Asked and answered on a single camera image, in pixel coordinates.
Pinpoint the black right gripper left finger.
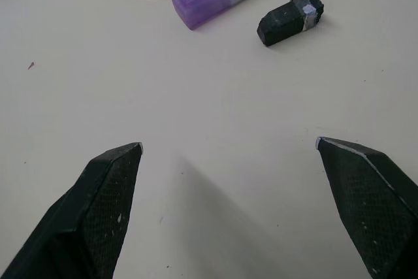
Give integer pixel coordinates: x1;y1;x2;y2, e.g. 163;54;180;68
0;142;144;279

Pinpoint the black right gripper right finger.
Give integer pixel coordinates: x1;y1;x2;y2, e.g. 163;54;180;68
315;136;418;279

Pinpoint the black eraser with tape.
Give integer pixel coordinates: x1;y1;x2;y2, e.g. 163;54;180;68
256;0;325;48

